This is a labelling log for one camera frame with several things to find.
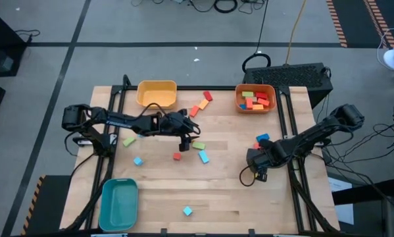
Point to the light blue long block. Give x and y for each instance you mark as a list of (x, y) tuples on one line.
[(204, 157)]

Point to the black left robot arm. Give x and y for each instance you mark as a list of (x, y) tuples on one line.
[(117, 120)]

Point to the orange plastic bin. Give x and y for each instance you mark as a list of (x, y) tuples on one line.
[(272, 98)]

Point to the black perforated computer case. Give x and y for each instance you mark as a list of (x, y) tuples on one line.
[(288, 77)]

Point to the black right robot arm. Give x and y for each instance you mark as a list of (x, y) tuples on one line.
[(315, 131)]

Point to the black mat orange striped edge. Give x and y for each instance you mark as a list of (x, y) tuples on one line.
[(356, 19)]

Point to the small red cube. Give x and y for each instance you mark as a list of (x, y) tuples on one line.
[(256, 145), (177, 156)]

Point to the light green long block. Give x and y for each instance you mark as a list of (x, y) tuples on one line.
[(129, 142)]

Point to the yellow plastic bin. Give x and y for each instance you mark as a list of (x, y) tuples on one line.
[(157, 97)]

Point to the dark red long block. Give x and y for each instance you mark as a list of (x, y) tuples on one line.
[(208, 95)]

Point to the tan wooden long block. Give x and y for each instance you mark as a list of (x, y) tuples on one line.
[(254, 99)]

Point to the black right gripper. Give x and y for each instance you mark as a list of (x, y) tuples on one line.
[(264, 154)]

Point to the black stand bar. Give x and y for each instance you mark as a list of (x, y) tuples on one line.
[(364, 192)]

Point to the black aluminium table frame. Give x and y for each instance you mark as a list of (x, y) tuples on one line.
[(200, 88)]

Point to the teal plastic bin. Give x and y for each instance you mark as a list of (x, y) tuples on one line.
[(117, 205)]

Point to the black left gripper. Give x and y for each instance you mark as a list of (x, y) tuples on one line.
[(180, 125)]

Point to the white round device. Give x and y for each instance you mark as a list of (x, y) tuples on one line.
[(393, 59)]

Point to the black mat yellow striped edge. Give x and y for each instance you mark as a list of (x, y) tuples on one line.
[(48, 204)]

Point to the white paper sheet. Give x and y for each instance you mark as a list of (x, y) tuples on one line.
[(345, 214)]

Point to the black cabinet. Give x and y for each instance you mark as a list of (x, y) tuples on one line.
[(2, 36)]

